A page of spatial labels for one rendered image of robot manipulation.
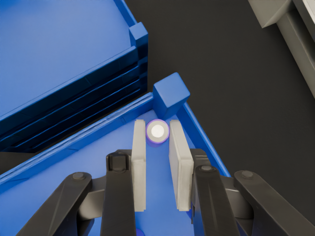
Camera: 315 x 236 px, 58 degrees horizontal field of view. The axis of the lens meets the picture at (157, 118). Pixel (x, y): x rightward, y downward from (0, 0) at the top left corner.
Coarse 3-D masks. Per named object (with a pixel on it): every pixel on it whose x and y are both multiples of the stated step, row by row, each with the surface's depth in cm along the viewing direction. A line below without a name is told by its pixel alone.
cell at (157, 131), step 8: (152, 120) 20; (160, 120) 21; (152, 128) 20; (160, 128) 20; (168, 128) 20; (152, 136) 20; (160, 136) 20; (168, 136) 20; (152, 144) 22; (160, 144) 22
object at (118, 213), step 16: (112, 160) 14; (128, 160) 14; (112, 176) 13; (128, 176) 13; (112, 192) 12; (128, 192) 12; (112, 208) 11; (128, 208) 11; (112, 224) 10; (128, 224) 10
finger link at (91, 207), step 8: (128, 152) 17; (104, 176) 14; (96, 184) 13; (104, 184) 13; (96, 192) 13; (88, 200) 13; (96, 200) 13; (80, 208) 13; (88, 208) 13; (96, 208) 13; (80, 216) 13; (88, 216) 13; (96, 216) 13
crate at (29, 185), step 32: (160, 96) 20; (96, 128) 21; (128, 128) 27; (192, 128) 23; (32, 160) 21; (64, 160) 26; (96, 160) 26; (160, 160) 26; (0, 192) 25; (32, 192) 26; (160, 192) 26; (0, 224) 25; (96, 224) 25; (160, 224) 26; (192, 224) 26
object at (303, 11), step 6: (294, 0) 59; (300, 0) 56; (306, 0) 55; (312, 0) 55; (300, 6) 57; (306, 6) 55; (312, 6) 55; (300, 12) 58; (306, 12) 56; (312, 12) 55; (306, 18) 57; (312, 18) 55; (306, 24) 58; (312, 24) 56; (312, 30) 57; (312, 36) 58
